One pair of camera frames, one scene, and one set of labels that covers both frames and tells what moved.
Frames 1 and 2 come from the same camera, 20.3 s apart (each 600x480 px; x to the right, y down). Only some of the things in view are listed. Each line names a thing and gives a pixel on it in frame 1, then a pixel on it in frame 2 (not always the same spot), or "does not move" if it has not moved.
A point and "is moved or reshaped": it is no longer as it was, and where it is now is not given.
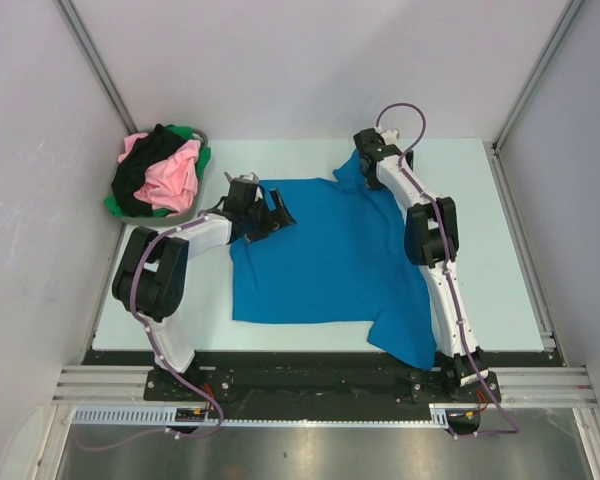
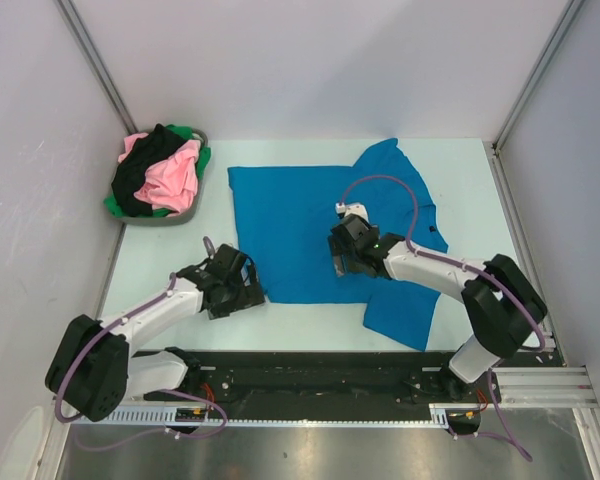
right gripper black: (374, 184) to (338, 252)
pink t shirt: (169, 183) does not move
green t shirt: (185, 133) does not move
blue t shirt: (345, 259) is moved or reshaped
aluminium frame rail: (522, 387) does not move
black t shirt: (129, 173) does not move
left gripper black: (276, 219) to (249, 295)
